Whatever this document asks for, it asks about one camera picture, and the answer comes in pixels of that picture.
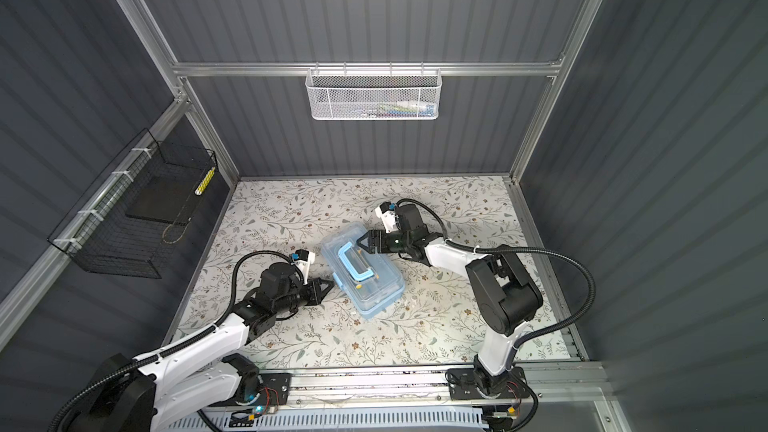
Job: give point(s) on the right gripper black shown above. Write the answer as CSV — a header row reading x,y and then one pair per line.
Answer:
x,y
375,237

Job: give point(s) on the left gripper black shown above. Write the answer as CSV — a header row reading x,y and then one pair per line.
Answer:
x,y
316,293

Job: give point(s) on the light blue plastic tool box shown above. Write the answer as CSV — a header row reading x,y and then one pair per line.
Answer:
x,y
372,282

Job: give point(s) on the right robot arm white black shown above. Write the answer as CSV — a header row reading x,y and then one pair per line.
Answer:
x,y
506,295

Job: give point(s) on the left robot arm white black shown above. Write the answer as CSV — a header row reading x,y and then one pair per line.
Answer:
x,y
154,389

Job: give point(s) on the floral table mat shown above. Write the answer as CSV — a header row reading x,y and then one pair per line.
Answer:
x,y
436,321

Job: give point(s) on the yellow marker in black basket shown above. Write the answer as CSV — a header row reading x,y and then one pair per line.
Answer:
x,y
205,181

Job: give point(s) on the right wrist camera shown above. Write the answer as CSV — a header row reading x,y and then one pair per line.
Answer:
x,y
386,212

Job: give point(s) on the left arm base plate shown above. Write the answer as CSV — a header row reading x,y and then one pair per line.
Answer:
x,y
269,390

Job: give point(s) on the white wire mesh basket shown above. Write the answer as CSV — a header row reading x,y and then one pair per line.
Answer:
x,y
367,97

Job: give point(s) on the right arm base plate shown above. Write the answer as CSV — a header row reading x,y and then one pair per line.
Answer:
x,y
476,384

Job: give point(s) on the white slotted cable duct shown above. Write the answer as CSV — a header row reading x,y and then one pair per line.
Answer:
x,y
437,418

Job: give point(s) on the black wire mesh basket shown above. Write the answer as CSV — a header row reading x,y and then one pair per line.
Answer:
x,y
132,224

